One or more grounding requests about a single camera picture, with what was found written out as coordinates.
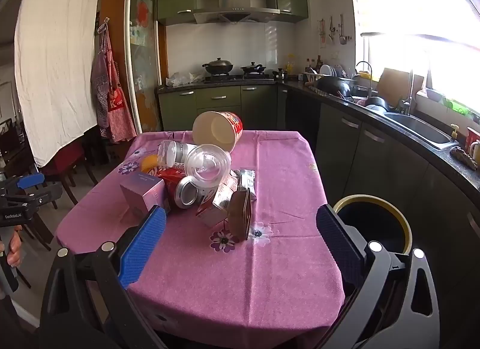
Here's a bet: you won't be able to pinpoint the gas stove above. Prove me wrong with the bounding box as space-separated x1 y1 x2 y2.
204 73 275 84

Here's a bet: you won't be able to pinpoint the brown scrub brush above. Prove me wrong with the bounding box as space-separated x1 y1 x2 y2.
450 147 479 170

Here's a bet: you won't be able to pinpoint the purple carton box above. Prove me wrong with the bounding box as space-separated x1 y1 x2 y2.
120 174 170 219

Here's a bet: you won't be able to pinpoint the hanging kitchen utensils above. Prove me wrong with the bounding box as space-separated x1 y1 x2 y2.
318 14 353 49

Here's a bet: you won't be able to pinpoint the dark wooden chair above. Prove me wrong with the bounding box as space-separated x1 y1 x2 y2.
0 118 59 253

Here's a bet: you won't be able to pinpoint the red cushioned wooden chair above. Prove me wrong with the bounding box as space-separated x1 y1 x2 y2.
40 139 99 204

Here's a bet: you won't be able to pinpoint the black pan with lid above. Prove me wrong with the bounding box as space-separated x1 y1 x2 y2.
240 61 267 74

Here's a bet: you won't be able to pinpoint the red and cream paper bowl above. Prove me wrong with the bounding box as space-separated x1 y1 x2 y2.
192 111 244 154

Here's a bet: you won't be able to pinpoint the black wok with lid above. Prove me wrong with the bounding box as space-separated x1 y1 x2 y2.
202 58 234 75

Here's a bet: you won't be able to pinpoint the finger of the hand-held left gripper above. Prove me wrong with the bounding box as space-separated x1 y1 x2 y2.
0 173 45 195
23 183 63 208

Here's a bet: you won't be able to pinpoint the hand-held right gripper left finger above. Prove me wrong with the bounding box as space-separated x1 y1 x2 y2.
39 204 167 349

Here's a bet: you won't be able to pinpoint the red checkered apron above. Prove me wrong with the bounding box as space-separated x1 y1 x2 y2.
98 28 138 143

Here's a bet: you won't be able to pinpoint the red soda can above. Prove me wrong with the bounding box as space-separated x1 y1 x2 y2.
149 167 200 209

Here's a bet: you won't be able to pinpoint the large black wok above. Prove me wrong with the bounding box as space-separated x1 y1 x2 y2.
314 76 358 100

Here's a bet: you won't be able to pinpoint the small pale plastic bottle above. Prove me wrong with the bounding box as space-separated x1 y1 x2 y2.
157 140 198 168

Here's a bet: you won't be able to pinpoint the steel faucet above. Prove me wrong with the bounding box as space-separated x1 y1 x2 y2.
403 69 416 115

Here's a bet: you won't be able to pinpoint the wooden cutting board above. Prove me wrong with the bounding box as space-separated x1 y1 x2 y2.
377 67 425 108

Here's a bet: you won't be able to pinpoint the stack of white plates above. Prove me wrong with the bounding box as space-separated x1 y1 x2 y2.
319 64 355 78

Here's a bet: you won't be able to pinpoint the sliding glass door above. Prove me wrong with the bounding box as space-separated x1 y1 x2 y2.
124 0 166 134

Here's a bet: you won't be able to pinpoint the person's left hand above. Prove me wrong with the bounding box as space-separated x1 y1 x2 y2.
0 225 24 268

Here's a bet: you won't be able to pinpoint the white hanging sheet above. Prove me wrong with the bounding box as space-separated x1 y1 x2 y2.
14 0 104 168

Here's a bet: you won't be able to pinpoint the red mug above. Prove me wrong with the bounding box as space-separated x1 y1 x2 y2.
466 127 480 153

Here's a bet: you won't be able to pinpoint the purple checkered apron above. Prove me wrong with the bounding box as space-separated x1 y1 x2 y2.
91 18 115 140

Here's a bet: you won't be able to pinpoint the steel sink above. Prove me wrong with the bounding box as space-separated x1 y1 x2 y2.
385 111 457 149

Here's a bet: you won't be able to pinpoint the silver snack wrapper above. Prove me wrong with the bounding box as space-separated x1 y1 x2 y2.
233 168 258 201

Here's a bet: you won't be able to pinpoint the white plastic bag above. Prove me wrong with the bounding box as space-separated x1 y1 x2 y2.
166 72 205 88

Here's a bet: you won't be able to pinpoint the small brown box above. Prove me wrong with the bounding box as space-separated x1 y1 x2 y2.
228 189 253 241

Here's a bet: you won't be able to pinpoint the clear plastic cup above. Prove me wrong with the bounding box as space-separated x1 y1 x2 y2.
184 144 232 188

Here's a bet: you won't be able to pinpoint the pink floral tablecloth table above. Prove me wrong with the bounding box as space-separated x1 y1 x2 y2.
55 130 346 329

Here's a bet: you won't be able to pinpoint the black bin with yellow rim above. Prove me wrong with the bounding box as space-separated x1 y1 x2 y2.
333 195 413 257

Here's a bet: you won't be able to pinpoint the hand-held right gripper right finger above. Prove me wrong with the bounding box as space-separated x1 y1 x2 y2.
316 203 441 349

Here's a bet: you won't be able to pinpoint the window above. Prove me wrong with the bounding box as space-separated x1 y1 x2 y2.
349 0 480 125

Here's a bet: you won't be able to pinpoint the green lower cabinets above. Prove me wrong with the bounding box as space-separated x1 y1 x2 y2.
157 85 480 335

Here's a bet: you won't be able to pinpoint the steel range hood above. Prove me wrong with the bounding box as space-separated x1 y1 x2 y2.
193 0 280 26

